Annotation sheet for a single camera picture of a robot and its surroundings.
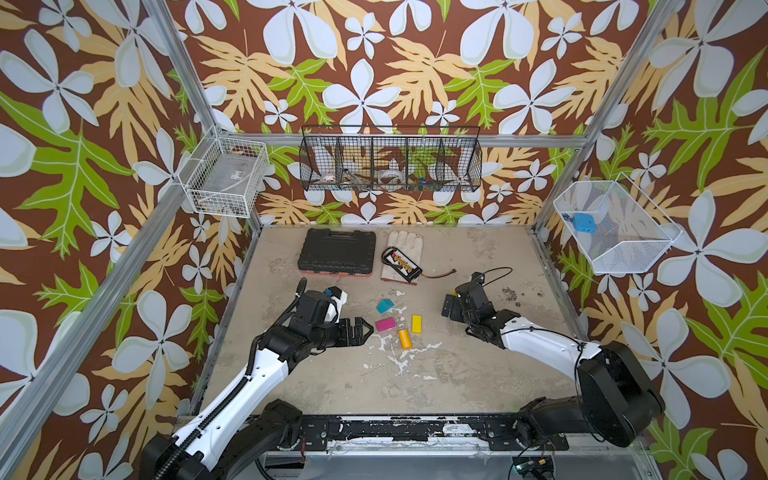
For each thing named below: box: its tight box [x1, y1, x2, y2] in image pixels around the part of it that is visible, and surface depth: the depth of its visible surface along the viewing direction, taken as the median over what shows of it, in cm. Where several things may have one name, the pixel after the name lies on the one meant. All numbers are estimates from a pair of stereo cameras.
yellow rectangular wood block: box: [411, 314, 423, 334], surface depth 95 cm
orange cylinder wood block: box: [398, 329, 413, 350], surface depth 91 cm
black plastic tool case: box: [298, 228, 377, 277], surface depth 107 cm
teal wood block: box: [376, 299, 396, 314], surface depth 100 cm
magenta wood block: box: [375, 317, 397, 332], surface depth 95 cm
